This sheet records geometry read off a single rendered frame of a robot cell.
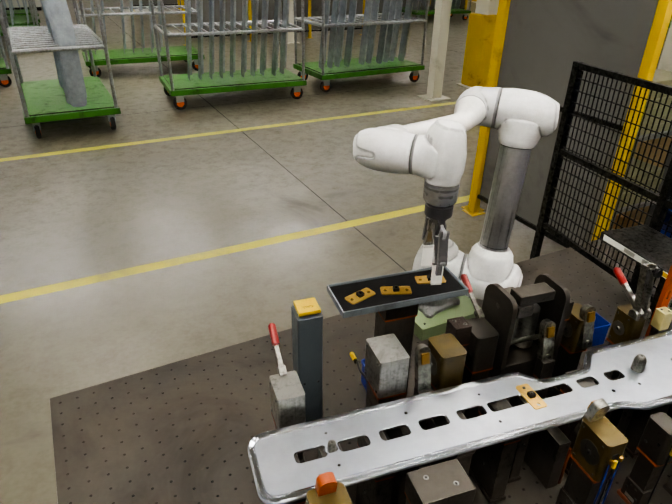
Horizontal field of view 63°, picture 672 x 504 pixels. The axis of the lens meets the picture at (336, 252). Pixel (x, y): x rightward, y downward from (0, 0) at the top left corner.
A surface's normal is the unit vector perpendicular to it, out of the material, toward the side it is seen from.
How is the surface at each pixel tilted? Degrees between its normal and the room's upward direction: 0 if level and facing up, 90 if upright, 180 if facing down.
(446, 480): 0
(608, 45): 90
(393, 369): 90
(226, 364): 0
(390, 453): 0
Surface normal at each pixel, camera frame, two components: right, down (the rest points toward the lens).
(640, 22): -0.89, 0.21
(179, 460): 0.02, -0.87
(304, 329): 0.32, 0.48
